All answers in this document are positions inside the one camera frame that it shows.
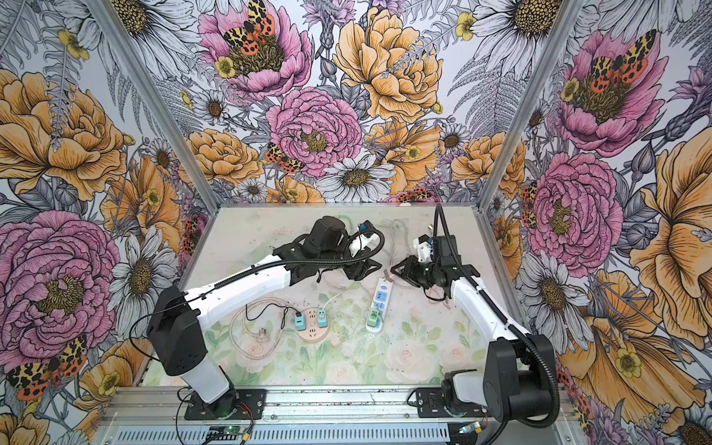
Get white blue power strip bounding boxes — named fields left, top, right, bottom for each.
left=366, top=278, right=393, bottom=334

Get green charger adapter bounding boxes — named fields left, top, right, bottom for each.
left=366, top=308, right=382, bottom=330

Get teal charger with white cable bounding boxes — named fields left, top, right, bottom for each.
left=317, top=310, right=328, bottom=328

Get teal charger with black cable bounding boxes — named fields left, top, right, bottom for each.
left=295, top=311, right=307, bottom=332

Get round pink power socket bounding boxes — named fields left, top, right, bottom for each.
left=296, top=311, right=330, bottom=343

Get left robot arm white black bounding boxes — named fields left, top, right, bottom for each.
left=144, top=216, right=386, bottom=417

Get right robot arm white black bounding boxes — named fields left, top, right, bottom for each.
left=391, top=205, right=561, bottom=428

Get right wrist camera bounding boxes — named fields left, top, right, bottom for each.
left=413, top=235, right=432, bottom=264

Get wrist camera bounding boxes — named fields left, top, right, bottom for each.
left=349, top=221, right=380, bottom=257
left=413, top=235, right=432, bottom=264

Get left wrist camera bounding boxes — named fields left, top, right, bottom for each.
left=349, top=221, right=380, bottom=257

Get black usb cable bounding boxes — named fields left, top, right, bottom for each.
left=244, top=299, right=299, bottom=329

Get pink socket cord with plug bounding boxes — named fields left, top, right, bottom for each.
left=229, top=297, right=304, bottom=360

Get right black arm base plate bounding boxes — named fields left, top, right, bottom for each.
left=407, top=387, right=487, bottom=419

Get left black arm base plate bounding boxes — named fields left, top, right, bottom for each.
left=185, top=389, right=268, bottom=421

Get aluminium front rail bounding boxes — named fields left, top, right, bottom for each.
left=99, top=383, right=574, bottom=426

